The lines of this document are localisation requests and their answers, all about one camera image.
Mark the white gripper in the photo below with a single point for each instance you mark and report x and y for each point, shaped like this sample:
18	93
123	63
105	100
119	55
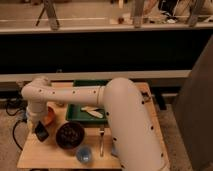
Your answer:
33	119

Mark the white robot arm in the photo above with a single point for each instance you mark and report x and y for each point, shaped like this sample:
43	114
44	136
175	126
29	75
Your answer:
137	144

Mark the orange bowl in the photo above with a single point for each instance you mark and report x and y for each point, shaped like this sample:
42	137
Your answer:
49	118

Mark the green tray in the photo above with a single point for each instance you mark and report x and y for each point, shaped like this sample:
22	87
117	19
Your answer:
86	114

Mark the dark brown bowl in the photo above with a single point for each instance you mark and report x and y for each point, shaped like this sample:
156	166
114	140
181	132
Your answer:
70	135

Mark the wooden spoon in tray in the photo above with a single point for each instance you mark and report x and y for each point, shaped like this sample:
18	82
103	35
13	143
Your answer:
92	111

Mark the blue plastic cup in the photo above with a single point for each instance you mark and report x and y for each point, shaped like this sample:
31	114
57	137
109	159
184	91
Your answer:
84	154

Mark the small black square object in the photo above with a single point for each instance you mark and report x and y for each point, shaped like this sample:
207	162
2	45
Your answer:
146	97

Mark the grey cabinet at right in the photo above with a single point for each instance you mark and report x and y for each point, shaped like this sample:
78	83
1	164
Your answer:
194	112

